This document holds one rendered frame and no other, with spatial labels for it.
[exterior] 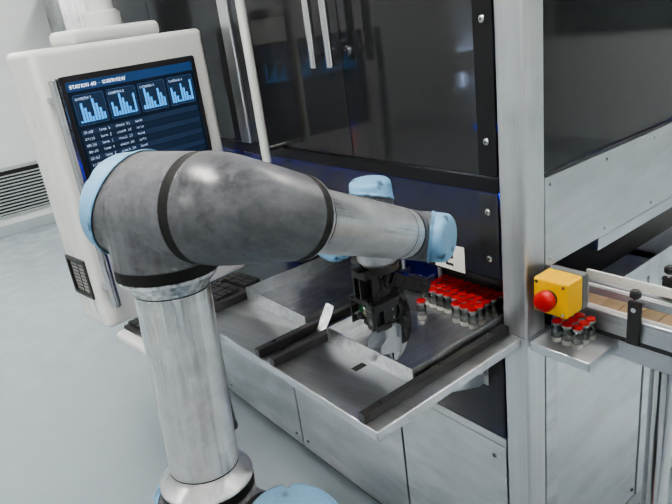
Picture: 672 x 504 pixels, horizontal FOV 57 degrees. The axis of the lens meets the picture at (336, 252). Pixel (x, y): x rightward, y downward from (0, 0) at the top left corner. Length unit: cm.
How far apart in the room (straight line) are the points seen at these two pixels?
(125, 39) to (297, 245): 126
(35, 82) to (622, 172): 138
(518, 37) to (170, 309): 75
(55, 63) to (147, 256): 111
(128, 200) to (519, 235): 80
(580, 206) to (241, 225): 92
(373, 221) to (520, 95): 50
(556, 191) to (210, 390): 81
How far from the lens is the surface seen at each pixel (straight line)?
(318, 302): 154
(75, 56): 174
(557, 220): 131
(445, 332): 135
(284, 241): 60
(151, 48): 184
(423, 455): 178
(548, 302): 121
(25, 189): 643
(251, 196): 59
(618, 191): 150
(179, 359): 71
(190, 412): 75
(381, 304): 110
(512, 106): 117
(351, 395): 119
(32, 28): 643
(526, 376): 137
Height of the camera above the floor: 155
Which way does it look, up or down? 21 degrees down
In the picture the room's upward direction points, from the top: 8 degrees counter-clockwise
